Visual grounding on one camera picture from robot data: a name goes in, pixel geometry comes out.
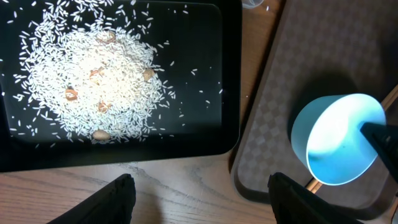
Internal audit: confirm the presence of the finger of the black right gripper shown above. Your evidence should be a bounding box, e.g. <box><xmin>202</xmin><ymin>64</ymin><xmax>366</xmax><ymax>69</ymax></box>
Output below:
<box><xmin>361</xmin><ymin>123</ymin><xmax>398</xmax><ymax>182</ymax></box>

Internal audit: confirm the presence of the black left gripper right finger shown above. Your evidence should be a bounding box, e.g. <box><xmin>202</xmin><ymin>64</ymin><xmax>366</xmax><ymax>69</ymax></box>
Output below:
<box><xmin>267</xmin><ymin>172</ymin><xmax>361</xmax><ymax>224</ymax></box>

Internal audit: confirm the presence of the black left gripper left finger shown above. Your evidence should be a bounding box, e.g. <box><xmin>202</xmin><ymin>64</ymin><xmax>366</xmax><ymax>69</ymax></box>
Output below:
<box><xmin>49</xmin><ymin>174</ymin><xmax>136</xmax><ymax>224</ymax></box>

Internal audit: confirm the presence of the wooden chopstick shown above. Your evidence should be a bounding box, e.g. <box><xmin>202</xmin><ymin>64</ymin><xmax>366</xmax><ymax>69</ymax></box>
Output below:
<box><xmin>381</xmin><ymin>85</ymin><xmax>398</xmax><ymax>111</ymax></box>
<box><xmin>305</xmin><ymin>178</ymin><xmax>323</xmax><ymax>194</ymax></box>

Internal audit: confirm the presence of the light blue bowl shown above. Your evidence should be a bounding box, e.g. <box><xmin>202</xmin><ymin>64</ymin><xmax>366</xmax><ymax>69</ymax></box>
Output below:
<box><xmin>290</xmin><ymin>93</ymin><xmax>386</xmax><ymax>185</ymax></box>

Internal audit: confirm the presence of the leftover rice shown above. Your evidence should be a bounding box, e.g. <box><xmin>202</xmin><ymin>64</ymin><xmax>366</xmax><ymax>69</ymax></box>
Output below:
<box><xmin>1</xmin><ymin>0</ymin><xmax>224</xmax><ymax>149</ymax></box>

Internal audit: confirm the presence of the black plastic waste tray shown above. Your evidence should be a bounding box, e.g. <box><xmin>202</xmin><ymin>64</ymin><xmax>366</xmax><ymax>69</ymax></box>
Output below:
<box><xmin>0</xmin><ymin>0</ymin><xmax>243</xmax><ymax>174</ymax></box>

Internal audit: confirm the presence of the clear plastic waste bin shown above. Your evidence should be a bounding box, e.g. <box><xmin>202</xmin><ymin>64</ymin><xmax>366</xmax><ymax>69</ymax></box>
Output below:
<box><xmin>241</xmin><ymin>0</ymin><xmax>264</xmax><ymax>9</ymax></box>

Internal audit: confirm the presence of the brown serving tray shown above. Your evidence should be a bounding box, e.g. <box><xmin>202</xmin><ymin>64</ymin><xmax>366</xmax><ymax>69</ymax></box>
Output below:
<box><xmin>231</xmin><ymin>0</ymin><xmax>397</xmax><ymax>203</ymax></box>

